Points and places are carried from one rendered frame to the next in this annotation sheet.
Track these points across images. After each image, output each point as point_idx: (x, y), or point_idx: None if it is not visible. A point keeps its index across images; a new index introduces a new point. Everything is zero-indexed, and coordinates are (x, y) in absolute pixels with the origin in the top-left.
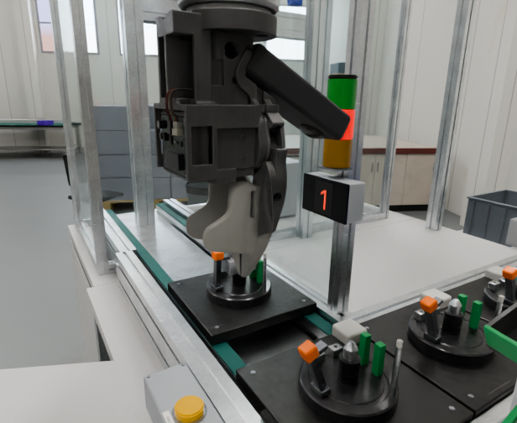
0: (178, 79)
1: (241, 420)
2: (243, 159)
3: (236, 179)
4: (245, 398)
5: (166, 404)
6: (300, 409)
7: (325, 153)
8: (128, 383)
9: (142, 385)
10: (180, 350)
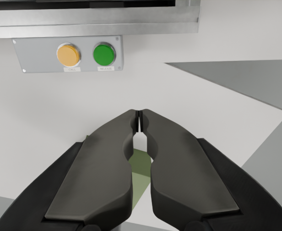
0: None
1: (86, 22)
2: None
3: (103, 230)
4: (68, 9)
5: (56, 67)
6: None
7: None
8: None
9: (0, 55)
10: None
